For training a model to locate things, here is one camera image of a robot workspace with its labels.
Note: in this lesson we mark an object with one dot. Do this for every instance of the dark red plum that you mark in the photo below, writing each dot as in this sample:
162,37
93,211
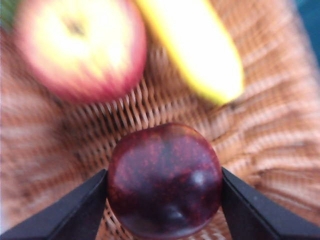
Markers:
165,180

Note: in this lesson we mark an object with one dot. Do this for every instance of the brown wicker basket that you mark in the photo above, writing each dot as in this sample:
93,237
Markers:
275,150

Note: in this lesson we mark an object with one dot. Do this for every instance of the yellow banana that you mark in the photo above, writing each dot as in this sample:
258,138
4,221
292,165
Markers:
200,50

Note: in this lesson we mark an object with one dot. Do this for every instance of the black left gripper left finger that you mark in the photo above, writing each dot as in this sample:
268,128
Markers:
67,215

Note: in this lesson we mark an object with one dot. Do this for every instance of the red yellow peach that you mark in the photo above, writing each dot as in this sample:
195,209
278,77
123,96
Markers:
80,50

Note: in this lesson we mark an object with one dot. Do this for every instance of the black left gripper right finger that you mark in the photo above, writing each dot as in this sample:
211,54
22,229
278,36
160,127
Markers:
260,217

